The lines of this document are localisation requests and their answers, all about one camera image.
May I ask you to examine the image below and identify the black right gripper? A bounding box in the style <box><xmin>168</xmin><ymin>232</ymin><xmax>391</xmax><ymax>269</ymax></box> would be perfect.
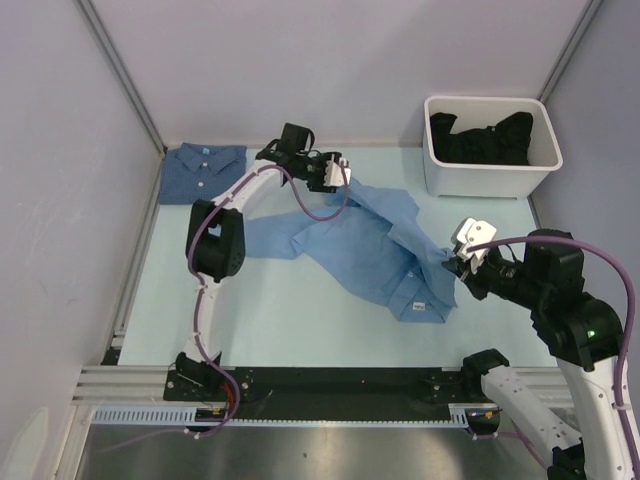
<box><xmin>441</xmin><ymin>244</ymin><xmax>546</xmax><ymax>308</ymax></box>

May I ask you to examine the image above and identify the light blue long sleeve shirt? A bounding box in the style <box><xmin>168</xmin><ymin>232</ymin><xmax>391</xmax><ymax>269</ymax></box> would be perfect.
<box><xmin>245</xmin><ymin>181</ymin><xmax>457</xmax><ymax>323</ymax></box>

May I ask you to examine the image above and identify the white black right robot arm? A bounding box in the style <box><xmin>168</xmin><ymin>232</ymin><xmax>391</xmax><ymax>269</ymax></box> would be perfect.
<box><xmin>443</xmin><ymin>218</ymin><xmax>639</xmax><ymax>479</ymax></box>

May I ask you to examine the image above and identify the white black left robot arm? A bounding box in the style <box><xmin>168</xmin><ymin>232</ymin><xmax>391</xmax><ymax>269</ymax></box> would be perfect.
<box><xmin>167</xmin><ymin>123</ymin><xmax>351</xmax><ymax>400</ymax></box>

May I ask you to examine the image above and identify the white plastic bin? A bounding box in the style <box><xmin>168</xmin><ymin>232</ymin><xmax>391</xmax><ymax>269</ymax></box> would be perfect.
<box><xmin>423</xmin><ymin>95</ymin><xmax>563</xmax><ymax>198</ymax></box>

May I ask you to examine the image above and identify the folded dark blue checked shirt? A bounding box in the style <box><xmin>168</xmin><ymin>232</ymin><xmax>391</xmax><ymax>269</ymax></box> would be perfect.
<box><xmin>158</xmin><ymin>142</ymin><xmax>247</xmax><ymax>205</ymax></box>

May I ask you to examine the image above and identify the black shirt in bin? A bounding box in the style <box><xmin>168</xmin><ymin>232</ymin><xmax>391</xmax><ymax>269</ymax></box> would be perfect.
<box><xmin>429</xmin><ymin>112</ymin><xmax>534</xmax><ymax>166</ymax></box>

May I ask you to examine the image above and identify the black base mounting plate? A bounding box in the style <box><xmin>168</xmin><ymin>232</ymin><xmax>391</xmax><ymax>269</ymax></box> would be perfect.
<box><xmin>163</xmin><ymin>365</ymin><xmax>501</xmax><ymax>422</ymax></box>

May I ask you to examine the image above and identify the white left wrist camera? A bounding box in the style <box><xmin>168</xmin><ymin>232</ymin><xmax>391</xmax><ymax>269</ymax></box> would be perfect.
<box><xmin>323</xmin><ymin>152</ymin><xmax>351</xmax><ymax>188</ymax></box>

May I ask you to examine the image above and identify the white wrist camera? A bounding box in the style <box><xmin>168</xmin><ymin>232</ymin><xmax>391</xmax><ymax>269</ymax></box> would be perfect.
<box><xmin>323</xmin><ymin>152</ymin><xmax>351</xmax><ymax>188</ymax></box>
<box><xmin>451</xmin><ymin>217</ymin><xmax>497</xmax><ymax>265</ymax></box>

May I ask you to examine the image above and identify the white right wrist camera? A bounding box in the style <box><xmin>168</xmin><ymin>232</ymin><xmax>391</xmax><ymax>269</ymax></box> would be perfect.
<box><xmin>451</xmin><ymin>217</ymin><xmax>497</xmax><ymax>265</ymax></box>

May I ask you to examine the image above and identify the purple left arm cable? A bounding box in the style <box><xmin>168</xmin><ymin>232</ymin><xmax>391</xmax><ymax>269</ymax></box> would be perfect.
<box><xmin>99</xmin><ymin>164</ymin><xmax>352</xmax><ymax>443</ymax></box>

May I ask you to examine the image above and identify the aluminium frame rail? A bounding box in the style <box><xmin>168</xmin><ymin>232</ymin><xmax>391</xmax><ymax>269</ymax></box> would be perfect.
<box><xmin>73</xmin><ymin>366</ymin><xmax>614</xmax><ymax>406</ymax></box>

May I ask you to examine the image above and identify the white slotted cable duct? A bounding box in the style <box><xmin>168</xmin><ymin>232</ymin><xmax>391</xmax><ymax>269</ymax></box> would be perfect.
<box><xmin>91</xmin><ymin>405</ymin><xmax>469</xmax><ymax>429</ymax></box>

